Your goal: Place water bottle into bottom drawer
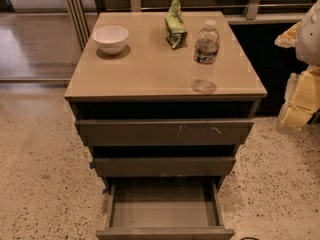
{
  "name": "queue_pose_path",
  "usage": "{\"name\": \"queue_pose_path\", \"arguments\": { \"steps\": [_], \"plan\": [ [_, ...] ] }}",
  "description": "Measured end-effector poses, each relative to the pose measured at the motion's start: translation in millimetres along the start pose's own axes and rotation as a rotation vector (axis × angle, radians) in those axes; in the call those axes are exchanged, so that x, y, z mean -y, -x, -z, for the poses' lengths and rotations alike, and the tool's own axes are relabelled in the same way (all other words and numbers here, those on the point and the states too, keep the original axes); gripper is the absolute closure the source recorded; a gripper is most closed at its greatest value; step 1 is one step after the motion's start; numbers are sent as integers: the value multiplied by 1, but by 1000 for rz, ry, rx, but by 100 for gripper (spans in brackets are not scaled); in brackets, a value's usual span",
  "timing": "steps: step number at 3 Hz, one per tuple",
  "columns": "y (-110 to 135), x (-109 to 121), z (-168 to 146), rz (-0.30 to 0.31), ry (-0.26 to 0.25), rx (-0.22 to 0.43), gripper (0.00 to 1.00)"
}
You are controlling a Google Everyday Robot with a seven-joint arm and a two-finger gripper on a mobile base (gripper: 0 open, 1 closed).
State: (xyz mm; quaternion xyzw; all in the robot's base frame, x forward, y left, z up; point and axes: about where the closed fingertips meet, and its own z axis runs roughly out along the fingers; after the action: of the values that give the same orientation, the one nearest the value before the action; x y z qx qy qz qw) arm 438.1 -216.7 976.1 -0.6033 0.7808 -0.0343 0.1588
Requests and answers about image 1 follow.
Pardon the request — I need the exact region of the grey drawer cabinet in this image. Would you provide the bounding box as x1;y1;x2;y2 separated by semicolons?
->
64;11;268;240

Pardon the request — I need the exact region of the green crumpled snack bag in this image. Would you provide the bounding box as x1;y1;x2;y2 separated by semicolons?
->
165;0;188;49

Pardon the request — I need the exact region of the middle grey drawer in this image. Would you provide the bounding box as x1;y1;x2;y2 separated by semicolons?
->
92;157;236;177

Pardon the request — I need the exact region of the clear plastic water bottle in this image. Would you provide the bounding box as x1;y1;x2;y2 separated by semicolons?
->
191;20;220;93

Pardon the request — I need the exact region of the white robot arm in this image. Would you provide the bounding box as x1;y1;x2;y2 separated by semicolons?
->
275;0;320;134

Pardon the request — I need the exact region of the bottom grey open drawer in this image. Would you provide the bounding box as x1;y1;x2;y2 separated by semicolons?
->
96;178;234;240

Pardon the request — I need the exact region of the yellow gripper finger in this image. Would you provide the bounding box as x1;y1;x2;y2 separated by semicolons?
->
281;67;320;129
274;22;300;48

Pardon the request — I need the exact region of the white ceramic bowl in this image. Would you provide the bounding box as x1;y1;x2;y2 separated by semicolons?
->
92;26;129;55

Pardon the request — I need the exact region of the top grey drawer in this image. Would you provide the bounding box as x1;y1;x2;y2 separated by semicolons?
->
75;119;253;146

